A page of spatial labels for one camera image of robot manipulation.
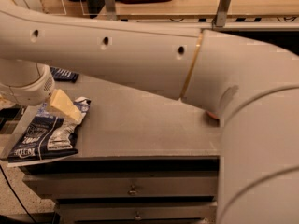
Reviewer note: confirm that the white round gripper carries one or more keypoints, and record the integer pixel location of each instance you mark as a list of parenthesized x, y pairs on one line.
[(31, 89)]

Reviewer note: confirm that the blue white chip bag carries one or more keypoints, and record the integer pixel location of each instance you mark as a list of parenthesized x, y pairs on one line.
[(47, 138)]

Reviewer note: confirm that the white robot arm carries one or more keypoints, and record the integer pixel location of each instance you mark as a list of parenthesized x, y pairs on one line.
[(251, 86)]

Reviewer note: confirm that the dark blue snack bar wrapper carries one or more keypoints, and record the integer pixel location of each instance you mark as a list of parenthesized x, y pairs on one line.
[(63, 75)]

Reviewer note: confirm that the upper grey drawer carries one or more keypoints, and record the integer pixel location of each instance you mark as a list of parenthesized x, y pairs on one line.
[(116, 185)]

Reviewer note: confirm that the grey drawer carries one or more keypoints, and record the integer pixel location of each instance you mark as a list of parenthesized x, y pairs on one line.
[(135, 211), (116, 185)]

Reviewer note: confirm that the lower grey drawer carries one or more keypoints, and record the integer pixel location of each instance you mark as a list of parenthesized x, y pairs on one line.
[(135, 211)]

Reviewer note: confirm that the red orange apple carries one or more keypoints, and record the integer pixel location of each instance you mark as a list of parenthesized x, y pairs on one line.
[(212, 115)]

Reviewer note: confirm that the middle metal bracket post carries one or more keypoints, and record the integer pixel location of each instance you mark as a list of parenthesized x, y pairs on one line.
[(111, 10)]

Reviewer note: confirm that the metal bracket post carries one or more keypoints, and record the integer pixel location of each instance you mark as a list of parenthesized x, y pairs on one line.
[(111, 10), (222, 12)]

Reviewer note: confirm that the right metal bracket post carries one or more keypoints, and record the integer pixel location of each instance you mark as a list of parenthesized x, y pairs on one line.
[(222, 12)]

